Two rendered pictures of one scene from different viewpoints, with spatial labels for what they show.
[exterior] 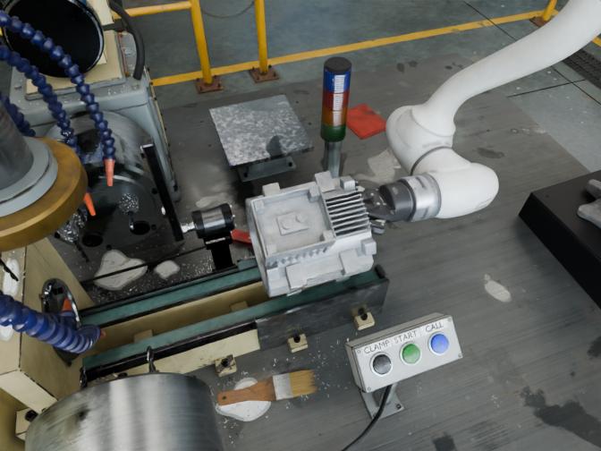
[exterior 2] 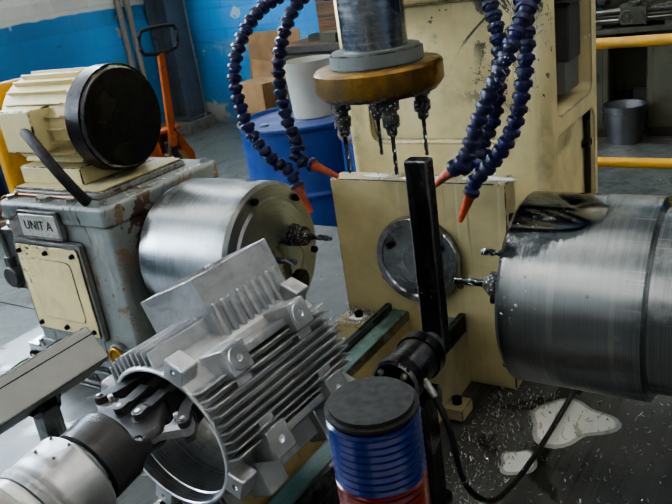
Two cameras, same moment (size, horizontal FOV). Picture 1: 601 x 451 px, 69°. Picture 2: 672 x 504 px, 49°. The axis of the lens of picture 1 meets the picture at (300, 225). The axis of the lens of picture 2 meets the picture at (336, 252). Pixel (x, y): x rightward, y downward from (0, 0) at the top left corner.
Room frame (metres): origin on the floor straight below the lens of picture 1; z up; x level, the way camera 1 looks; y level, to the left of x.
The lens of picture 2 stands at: (1.19, -0.31, 1.47)
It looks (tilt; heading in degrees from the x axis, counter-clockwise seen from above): 21 degrees down; 145
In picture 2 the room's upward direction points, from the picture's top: 9 degrees counter-clockwise
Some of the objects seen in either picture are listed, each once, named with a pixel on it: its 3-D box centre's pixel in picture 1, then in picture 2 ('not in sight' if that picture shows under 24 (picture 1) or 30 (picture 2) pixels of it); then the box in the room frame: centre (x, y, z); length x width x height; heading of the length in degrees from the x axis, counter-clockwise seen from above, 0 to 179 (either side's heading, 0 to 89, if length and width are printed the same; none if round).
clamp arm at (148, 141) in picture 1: (165, 193); (427, 260); (0.57, 0.25, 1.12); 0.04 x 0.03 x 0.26; 110
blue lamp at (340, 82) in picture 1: (336, 76); (376, 439); (0.87, -0.08, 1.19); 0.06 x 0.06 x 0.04
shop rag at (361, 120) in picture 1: (363, 120); not in sight; (1.22, -0.21, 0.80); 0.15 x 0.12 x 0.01; 30
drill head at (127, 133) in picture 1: (102, 173); (622, 295); (0.72, 0.44, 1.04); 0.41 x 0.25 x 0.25; 20
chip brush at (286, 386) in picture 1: (267, 389); not in sight; (0.32, 0.07, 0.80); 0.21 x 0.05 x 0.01; 102
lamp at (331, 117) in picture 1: (334, 110); not in sight; (0.87, -0.08, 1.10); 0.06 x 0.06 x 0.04
